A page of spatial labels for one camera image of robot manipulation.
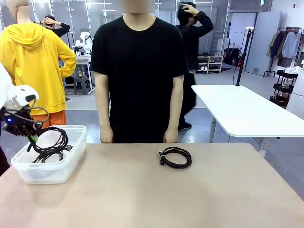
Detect black bags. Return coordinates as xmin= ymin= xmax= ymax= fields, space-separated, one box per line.
xmin=224 ymin=47 xmax=239 ymax=67

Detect yellow hoodie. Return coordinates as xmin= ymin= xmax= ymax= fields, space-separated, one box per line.
xmin=0 ymin=21 xmax=77 ymax=116

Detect wooden shoe rack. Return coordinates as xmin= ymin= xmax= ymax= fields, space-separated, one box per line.
xmin=195 ymin=55 xmax=224 ymax=74

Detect grey step stool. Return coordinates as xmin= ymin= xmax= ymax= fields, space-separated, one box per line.
xmin=73 ymin=76 xmax=90 ymax=95

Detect grey partition panel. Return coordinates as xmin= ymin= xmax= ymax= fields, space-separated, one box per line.
xmin=245 ymin=10 xmax=282 ymax=74

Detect clothes rack with garments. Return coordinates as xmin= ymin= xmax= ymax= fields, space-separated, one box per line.
xmin=263 ymin=26 xmax=304 ymax=78

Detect background robot workbench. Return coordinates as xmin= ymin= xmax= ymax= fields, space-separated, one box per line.
xmin=75 ymin=55 xmax=93 ymax=93

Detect orange pants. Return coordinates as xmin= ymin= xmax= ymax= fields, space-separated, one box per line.
xmin=31 ymin=110 xmax=67 ymax=130

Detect dark rounded object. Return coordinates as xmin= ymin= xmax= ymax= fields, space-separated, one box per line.
xmin=0 ymin=140 xmax=10 ymax=177

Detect black pole with camera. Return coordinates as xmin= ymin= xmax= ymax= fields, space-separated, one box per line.
xmin=235 ymin=26 xmax=255 ymax=87

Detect background person black clothes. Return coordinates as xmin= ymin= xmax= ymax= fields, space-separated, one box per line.
xmin=176 ymin=1 xmax=214 ymax=132

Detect black utility cart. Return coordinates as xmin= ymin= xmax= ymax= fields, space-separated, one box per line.
xmin=270 ymin=69 xmax=299 ymax=106

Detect person left forearm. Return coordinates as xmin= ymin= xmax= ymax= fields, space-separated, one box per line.
xmin=165 ymin=99 xmax=183 ymax=132

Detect person left hand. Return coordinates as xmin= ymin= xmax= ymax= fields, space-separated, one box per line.
xmin=163 ymin=129 xmax=179 ymax=144

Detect person right hand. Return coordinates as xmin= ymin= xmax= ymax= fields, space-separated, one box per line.
xmin=99 ymin=129 xmax=115 ymax=144

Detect background person black shirt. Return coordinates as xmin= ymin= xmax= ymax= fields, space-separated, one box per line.
xmin=35 ymin=15 xmax=71 ymax=39

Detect white side table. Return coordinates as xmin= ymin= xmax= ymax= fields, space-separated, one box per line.
xmin=191 ymin=85 xmax=304 ymax=159

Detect black cable coil with tie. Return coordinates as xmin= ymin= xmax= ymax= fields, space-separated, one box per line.
xmin=158 ymin=146 xmax=192 ymax=169

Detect thick black extension cable coil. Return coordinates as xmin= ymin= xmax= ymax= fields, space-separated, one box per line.
xmin=30 ymin=126 xmax=70 ymax=158

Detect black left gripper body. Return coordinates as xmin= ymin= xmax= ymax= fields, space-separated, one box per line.
xmin=0 ymin=106 xmax=44 ymax=138

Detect thin grey wrist cable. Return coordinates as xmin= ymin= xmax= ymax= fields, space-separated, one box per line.
xmin=28 ymin=106 xmax=50 ymax=130

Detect person in black T-shirt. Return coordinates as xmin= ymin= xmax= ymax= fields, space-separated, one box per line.
xmin=89 ymin=0 xmax=190 ymax=144

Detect clear plastic storage container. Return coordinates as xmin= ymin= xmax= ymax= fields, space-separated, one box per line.
xmin=10 ymin=125 xmax=88 ymax=185

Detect person right forearm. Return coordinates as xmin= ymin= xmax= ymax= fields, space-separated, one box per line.
xmin=96 ymin=99 xmax=114 ymax=132

